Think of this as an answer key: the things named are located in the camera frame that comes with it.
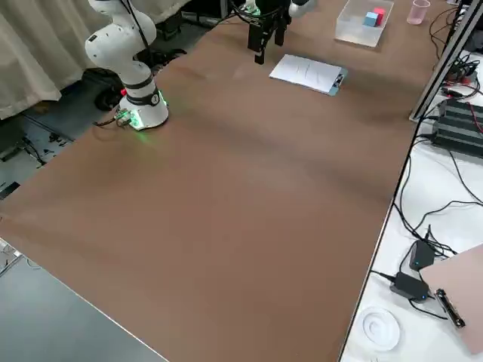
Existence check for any aluminium camera post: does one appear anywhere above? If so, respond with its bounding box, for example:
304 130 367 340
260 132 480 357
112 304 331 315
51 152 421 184
408 0 483 123

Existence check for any white A4 paper sheet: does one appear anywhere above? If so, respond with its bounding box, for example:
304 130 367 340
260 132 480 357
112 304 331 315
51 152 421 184
268 53 343 94

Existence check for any clear plastic bin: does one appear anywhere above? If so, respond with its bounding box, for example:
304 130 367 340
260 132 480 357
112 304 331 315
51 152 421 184
334 0 395 48

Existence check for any beige curtain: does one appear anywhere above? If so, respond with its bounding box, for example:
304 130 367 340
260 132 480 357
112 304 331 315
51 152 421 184
0 0 96 121

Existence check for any brown wooden clipboard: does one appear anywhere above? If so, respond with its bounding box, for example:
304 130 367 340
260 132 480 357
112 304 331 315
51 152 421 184
418 242 483 356

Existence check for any light blue clipboard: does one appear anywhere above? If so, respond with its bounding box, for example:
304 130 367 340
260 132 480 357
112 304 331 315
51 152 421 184
325 66 349 99

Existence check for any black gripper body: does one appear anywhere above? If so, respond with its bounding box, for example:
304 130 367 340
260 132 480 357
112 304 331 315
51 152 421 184
250 0 292 28

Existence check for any black power adapter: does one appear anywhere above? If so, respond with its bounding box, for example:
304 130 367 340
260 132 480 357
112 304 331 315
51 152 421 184
408 240 439 271
389 271 432 303

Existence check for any pink translucent cup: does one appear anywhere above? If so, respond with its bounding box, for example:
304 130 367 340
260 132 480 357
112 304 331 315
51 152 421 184
406 0 432 26

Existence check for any white round plate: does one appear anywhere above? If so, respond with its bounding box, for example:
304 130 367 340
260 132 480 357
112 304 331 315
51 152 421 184
361 305 402 349

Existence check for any black finned power supply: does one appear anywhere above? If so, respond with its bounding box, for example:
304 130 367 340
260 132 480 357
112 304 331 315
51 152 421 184
429 112 483 154
438 97 483 126

